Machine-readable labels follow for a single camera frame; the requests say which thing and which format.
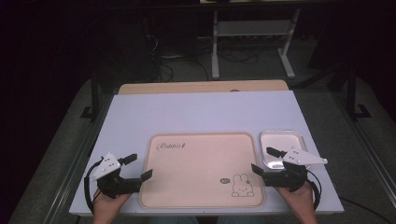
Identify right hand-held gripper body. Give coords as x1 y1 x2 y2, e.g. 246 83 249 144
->
262 146 329 192

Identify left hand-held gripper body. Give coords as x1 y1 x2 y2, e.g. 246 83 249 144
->
90 151 144 200

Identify person's right hand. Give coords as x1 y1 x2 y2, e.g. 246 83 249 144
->
275 181 316 217

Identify person's left hand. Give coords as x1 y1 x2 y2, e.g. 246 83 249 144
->
92 188 133 219

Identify small metal tray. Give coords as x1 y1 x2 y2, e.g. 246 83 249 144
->
259 130 308 171

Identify pink tray with rabbit print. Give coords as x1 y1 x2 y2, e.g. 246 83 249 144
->
138 132 266 209

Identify black metal stand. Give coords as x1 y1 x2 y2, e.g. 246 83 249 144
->
79 69 106 121
329 62 374 121

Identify wooden table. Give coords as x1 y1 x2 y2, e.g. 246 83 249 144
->
117 79 290 96

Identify white metal stand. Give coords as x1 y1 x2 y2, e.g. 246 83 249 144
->
210 8 302 80

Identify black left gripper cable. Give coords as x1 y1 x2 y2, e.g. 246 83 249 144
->
83 158 105 215

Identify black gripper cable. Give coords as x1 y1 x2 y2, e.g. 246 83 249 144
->
306 170 322 211
83 158 105 215

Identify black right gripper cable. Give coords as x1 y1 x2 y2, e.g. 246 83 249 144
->
306 170 322 211

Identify black floor cable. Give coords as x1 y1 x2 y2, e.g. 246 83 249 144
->
338 195 394 224

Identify black floor cables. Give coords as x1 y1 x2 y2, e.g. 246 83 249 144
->
141 18 211 83

